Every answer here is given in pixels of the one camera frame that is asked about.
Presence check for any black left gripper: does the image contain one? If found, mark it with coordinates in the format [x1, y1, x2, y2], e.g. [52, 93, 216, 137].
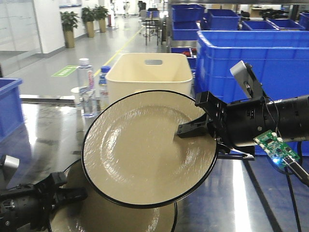
[0, 172, 88, 232]

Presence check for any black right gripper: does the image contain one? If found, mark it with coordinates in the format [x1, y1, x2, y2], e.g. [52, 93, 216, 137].
[176, 91, 269, 154]

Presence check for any beige plate black rim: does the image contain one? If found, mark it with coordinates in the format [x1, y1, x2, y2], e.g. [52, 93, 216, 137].
[82, 91, 217, 208]

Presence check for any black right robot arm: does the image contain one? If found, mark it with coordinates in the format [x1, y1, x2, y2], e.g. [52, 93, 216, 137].
[177, 91, 309, 155]

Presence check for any green circuit board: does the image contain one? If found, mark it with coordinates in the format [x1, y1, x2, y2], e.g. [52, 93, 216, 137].
[253, 130, 300, 169]

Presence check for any cream plastic bin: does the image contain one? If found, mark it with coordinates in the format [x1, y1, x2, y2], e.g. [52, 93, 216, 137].
[106, 53, 193, 104]

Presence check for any large blue plastic crate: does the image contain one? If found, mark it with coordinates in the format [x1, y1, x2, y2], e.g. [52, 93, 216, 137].
[194, 30, 309, 103]

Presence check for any blue crate at left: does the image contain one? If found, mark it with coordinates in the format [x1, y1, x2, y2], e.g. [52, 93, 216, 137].
[0, 78, 24, 142]

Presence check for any water bottle blue cap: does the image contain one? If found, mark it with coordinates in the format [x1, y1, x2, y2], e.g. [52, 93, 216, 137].
[98, 66, 111, 111]

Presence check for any white paper cup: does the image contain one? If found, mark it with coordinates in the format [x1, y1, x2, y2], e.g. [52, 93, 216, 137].
[70, 87, 82, 110]

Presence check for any clear water bottle white cap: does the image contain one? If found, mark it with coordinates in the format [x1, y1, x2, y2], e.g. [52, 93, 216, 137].
[77, 58, 97, 117]

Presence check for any potted plant gold pot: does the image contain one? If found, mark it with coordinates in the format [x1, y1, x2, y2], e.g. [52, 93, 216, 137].
[60, 11, 79, 48]

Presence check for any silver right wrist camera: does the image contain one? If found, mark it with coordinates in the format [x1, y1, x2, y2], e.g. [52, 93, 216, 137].
[230, 60, 266, 100]

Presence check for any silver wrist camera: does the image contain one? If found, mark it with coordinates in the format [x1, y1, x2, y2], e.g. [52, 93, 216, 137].
[0, 155, 20, 174]
[230, 60, 266, 100]

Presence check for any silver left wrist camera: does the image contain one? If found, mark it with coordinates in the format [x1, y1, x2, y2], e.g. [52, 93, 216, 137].
[0, 155, 20, 174]

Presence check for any black usb cable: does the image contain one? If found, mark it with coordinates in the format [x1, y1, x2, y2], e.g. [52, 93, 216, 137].
[282, 142, 309, 232]

